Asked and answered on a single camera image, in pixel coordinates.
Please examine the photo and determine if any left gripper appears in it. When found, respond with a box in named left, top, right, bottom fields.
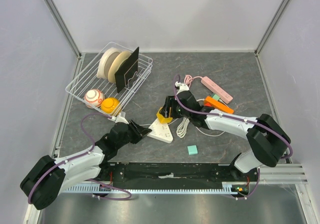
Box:
left=116, top=119, right=151, bottom=149

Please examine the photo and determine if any yellow cube plug adapter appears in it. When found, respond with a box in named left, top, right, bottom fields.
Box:
left=156, top=112, right=173, bottom=124

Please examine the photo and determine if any teal plug adapter front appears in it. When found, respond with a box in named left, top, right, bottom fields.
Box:
left=187, top=145, right=198, bottom=156

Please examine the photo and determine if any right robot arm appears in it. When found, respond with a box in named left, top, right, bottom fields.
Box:
left=156, top=91, right=292, bottom=181

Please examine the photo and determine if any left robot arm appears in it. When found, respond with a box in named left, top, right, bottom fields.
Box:
left=20, top=120, right=152, bottom=210

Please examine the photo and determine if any green plug adapter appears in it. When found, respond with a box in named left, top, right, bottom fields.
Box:
left=211, top=94, right=220, bottom=101

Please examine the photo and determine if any orange power strip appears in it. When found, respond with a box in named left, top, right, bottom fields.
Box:
left=203, top=96, right=234, bottom=114

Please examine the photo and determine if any pink power strip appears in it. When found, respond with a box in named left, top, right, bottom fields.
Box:
left=201, top=76, right=233, bottom=104

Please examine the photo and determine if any black square board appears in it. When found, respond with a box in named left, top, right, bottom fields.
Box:
left=115, top=47, right=140, bottom=93

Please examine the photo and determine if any white orange striped ball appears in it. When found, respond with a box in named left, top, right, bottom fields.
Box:
left=84, top=89, right=105, bottom=109

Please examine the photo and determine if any beige round plate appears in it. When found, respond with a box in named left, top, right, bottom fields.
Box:
left=107, top=51, right=131, bottom=83

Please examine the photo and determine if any white coiled power cord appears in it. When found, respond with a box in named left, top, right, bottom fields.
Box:
left=176, top=98, right=226, bottom=139

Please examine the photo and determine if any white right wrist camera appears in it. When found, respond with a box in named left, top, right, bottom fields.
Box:
left=174, top=81, right=190, bottom=94

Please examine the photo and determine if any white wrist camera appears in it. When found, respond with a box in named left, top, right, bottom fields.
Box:
left=174, top=81, right=190, bottom=94
left=111, top=111, right=128, bottom=124

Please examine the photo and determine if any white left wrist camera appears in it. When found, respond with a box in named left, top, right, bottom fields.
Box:
left=111, top=111, right=128, bottom=124

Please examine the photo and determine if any pink coiled cord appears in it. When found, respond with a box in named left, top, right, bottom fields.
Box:
left=175, top=74, right=205, bottom=94

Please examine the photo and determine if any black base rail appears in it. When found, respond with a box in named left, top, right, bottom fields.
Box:
left=95, top=162, right=257, bottom=189

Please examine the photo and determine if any white wire dish rack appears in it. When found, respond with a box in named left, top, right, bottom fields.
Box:
left=65, top=42, right=153, bottom=119

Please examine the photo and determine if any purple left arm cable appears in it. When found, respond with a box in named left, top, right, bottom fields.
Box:
left=27, top=113, right=133, bottom=204

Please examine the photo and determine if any slotted cable duct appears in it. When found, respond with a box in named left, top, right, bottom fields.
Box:
left=63, top=182, right=238, bottom=195

